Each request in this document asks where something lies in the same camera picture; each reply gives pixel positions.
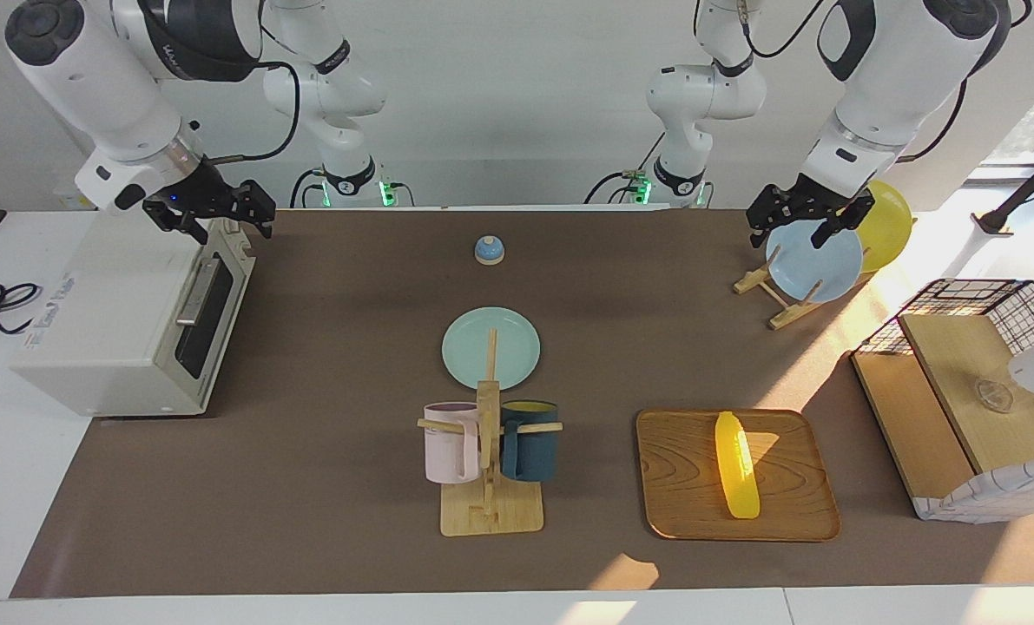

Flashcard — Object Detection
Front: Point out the black wire basket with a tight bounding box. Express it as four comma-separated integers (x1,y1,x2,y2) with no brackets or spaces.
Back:
855,279,1034,435

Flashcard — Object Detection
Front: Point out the dark blue mug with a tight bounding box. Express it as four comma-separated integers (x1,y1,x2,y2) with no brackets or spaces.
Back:
499,399,560,484

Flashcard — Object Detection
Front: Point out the white toaster oven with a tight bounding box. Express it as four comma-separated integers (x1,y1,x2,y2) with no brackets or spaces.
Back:
10,215,257,418

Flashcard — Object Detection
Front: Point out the narrow light wooden board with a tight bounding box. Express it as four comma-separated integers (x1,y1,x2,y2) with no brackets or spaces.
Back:
851,352,978,500

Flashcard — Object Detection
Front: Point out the wooden plate rack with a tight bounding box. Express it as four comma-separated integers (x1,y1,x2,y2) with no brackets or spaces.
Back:
734,246,873,331

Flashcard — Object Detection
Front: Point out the square wooden tray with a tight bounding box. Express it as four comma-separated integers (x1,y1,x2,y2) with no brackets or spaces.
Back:
636,408,841,543

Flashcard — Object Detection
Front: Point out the yellow plate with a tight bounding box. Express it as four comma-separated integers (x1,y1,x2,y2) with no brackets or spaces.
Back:
851,180,914,274

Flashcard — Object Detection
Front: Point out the wooden mug rack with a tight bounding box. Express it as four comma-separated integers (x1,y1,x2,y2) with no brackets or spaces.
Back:
417,328,563,537

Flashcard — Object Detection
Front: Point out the pink mug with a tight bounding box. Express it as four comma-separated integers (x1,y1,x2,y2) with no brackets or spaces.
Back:
423,402,483,484

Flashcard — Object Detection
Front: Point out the black base cable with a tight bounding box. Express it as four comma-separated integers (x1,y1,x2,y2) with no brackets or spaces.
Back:
289,168,326,209
583,130,667,205

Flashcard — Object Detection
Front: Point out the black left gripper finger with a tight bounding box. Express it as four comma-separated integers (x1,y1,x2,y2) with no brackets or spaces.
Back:
747,185,782,250
812,193,876,251

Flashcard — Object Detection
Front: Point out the small clear glass dish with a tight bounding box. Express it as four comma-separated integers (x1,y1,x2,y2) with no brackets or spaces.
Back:
972,378,1015,414

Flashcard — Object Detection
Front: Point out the black stand pole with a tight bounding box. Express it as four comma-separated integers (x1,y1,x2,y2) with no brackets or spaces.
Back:
972,139,1034,237

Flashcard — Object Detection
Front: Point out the brown table mat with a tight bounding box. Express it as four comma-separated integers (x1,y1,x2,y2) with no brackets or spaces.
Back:
10,208,1034,600

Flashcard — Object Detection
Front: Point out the light blue plate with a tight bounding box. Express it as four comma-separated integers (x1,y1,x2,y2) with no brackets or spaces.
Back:
765,221,865,304

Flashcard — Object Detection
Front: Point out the wide light wooden board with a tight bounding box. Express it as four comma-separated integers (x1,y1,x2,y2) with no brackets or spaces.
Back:
899,312,1034,474

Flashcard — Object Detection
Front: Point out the white checked cloth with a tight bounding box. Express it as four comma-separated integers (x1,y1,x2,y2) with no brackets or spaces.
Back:
912,458,1034,524

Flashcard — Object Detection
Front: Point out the mint green plate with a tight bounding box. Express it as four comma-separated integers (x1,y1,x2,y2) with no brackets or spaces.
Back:
441,306,541,391

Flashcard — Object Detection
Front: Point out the yellow corn cob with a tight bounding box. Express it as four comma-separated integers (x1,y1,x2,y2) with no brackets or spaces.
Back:
715,411,761,520

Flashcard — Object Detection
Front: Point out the glass oven door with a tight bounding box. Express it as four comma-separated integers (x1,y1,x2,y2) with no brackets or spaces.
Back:
174,221,257,409

